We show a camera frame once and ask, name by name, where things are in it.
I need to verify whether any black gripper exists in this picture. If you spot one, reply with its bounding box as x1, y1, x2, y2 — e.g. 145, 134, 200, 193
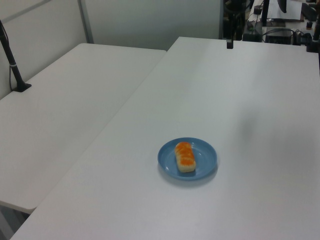
223, 0, 248, 50

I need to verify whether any orange glazed bread loaf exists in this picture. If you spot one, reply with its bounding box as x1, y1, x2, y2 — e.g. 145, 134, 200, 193
174, 141, 197, 173

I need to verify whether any blue round plate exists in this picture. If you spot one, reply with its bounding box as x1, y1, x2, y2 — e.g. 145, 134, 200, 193
157, 137, 218, 181

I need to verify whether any black upright pole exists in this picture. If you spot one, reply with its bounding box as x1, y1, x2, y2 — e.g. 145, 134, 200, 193
261, 0, 270, 26

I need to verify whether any black equipment box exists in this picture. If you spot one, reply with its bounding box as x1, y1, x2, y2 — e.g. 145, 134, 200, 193
264, 28, 294, 45

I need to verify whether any black curved object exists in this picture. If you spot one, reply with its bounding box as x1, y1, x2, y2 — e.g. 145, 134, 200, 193
276, 0, 289, 13

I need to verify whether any white board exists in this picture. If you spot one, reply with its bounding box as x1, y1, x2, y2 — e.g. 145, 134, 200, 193
267, 0, 301, 21

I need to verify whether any black clamp stand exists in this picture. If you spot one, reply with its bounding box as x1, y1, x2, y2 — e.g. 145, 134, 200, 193
305, 22, 320, 54

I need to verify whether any grey narrow partition post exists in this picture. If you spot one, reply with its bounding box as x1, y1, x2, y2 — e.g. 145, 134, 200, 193
218, 0, 225, 40

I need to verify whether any grey wide partition post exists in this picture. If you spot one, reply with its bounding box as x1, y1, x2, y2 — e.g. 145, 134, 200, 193
77, 0, 95, 44

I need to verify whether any black camera stand pole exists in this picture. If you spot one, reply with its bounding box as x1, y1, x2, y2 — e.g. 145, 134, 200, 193
0, 19, 33, 93

